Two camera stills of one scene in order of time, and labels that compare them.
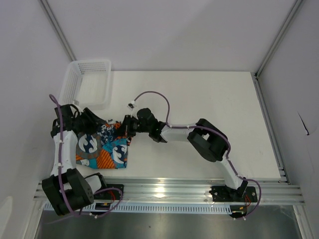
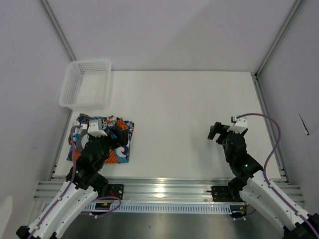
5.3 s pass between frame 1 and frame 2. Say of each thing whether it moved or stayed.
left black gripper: moved
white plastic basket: stayed
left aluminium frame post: stayed
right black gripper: moved
